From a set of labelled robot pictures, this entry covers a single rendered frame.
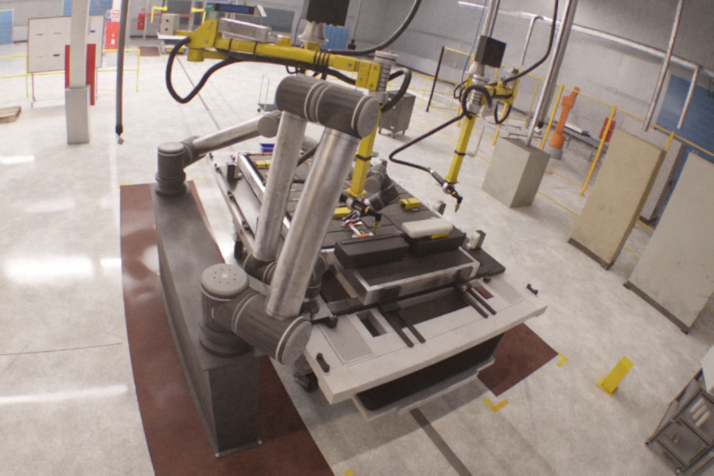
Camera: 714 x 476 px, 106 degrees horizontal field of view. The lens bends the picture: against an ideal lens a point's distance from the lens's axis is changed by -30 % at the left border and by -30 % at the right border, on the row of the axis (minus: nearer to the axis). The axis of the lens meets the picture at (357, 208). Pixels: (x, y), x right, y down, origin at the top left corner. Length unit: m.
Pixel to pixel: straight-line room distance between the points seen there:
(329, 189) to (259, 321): 0.55
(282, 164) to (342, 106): 0.33
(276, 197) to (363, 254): 0.79
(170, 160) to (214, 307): 1.48
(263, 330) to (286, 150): 0.66
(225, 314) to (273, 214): 0.43
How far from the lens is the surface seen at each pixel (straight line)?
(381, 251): 2.19
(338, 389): 1.76
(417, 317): 2.33
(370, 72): 1.79
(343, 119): 1.29
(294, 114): 1.42
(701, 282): 5.80
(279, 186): 1.48
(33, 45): 9.79
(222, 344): 1.70
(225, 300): 1.52
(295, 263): 1.35
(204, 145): 2.93
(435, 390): 2.46
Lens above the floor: 2.24
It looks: 26 degrees down
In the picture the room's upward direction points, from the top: 13 degrees clockwise
